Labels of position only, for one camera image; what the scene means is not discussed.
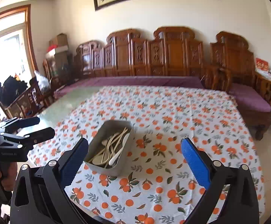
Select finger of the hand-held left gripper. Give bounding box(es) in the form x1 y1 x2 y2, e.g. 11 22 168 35
0 117 41 133
0 127 56 151

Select wooden framed glass door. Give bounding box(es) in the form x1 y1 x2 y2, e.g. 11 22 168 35
0 4 39 83

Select white plastic spoon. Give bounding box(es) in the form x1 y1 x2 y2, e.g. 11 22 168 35
108 132 130 167

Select white soup spoon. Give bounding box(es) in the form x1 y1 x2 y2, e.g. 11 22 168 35
92 145 110 167

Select brown cardboard box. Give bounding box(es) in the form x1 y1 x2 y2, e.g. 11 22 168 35
49 33 69 47

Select flat white box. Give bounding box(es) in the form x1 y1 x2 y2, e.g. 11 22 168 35
45 46 70 55

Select red desk calendar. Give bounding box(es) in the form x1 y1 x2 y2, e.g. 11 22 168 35
255 57 269 72

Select purple sofa cushion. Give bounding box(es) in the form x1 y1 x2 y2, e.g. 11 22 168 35
53 75 205 99

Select person's left hand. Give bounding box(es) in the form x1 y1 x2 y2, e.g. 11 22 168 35
0 162 18 192

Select clear plastic bag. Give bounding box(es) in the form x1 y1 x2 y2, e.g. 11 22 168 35
33 69 51 91

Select metal tray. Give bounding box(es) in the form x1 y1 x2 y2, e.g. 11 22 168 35
83 120 134 176

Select black bag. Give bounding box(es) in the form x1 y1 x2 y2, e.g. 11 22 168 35
2 74 29 106

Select carved wooden armchair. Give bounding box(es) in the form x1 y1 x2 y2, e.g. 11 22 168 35
209 30 271 141

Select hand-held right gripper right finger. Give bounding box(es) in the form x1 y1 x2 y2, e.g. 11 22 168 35
180 137 260 224

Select purple armchair cushion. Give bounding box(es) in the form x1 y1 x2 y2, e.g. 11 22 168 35
228 89 271 113

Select carved wooden sofa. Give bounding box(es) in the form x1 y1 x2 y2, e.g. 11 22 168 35
73 26 232 94

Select carved wooden chair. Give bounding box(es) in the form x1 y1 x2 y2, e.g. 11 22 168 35
0 81 55 120

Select orange print tablecloth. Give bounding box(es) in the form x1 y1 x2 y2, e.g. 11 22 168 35
27 85 265 224

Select light wooden chopstick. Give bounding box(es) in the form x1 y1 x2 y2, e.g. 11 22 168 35
104 131 126 169

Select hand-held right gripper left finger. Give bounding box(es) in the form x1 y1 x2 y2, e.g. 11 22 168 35
10 137 89 224

